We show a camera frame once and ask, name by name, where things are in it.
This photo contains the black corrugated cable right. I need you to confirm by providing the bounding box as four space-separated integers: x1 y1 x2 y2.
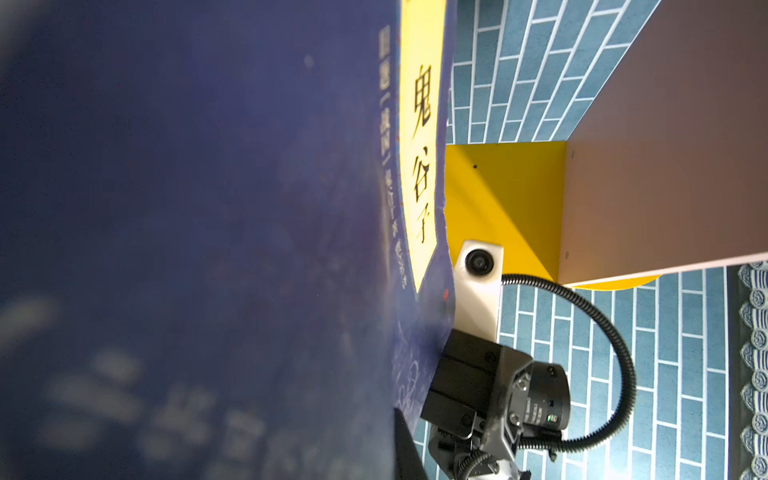
455 273 637 480

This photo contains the blue book underneath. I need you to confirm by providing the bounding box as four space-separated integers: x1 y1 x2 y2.
1 1 457 479

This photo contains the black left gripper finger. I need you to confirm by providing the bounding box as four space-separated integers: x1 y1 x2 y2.
394 408 428 480

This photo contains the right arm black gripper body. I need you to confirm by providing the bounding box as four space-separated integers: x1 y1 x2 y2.
421 330 570 479

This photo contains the yellow wooden bookshelf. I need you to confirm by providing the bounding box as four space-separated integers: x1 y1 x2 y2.
446 1 767 286

